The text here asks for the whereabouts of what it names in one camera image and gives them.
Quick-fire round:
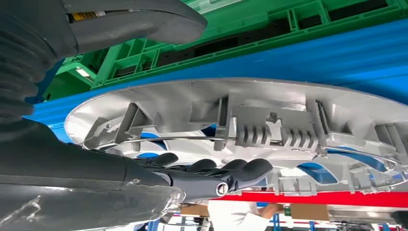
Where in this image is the blue metal shelf rack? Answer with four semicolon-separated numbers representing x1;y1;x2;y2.
24;19;408;144

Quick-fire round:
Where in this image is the brown cardboard box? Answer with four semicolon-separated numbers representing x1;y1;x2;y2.
290;204;331;221
180;204;210;218

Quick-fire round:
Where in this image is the person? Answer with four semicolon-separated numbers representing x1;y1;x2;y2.
207;201;285;231

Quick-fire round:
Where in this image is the green plastic crate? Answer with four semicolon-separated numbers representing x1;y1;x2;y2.
43;0;408;102

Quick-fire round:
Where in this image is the red barrier belt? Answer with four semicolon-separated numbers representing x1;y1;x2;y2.
212;191;408;208

